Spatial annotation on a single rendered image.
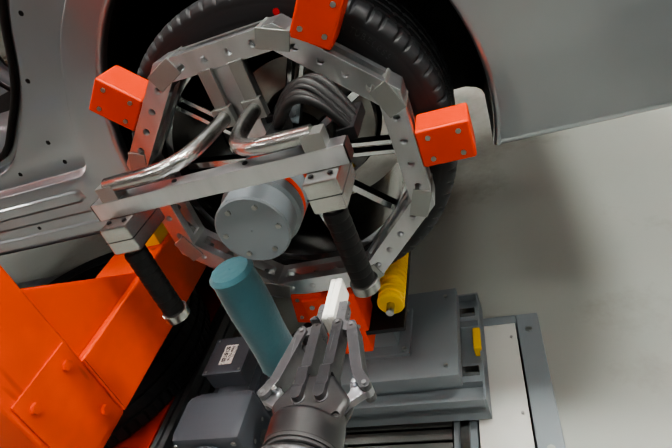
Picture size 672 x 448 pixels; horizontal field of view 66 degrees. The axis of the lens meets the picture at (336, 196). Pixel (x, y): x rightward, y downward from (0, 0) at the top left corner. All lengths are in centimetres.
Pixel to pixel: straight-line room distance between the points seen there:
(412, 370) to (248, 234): 66
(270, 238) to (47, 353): 47
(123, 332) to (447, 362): 75
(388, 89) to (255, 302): 46
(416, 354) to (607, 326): 58
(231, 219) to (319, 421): 42
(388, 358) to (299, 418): 91
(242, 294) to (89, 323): 35
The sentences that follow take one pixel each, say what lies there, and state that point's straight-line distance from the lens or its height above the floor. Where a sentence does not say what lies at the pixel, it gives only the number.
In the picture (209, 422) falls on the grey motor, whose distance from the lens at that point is 126.
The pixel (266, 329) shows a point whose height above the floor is 61.
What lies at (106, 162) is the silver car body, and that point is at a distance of 130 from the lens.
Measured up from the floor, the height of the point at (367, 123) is 81.
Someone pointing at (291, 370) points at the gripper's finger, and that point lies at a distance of 61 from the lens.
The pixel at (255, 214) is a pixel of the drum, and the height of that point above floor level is 88.
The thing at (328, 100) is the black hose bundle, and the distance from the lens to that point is 75.
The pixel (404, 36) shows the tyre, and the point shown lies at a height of 101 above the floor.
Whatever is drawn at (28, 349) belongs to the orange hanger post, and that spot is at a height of 78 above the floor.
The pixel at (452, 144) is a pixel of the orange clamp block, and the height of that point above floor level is 85.
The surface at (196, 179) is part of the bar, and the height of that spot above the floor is 98.
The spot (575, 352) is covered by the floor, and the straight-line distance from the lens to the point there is 163.
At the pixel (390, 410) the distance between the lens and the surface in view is 141.
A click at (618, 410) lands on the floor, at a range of 152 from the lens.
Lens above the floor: 124
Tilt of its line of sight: 28 degrees down
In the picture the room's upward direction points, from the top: 22 degrees counter-clockwise
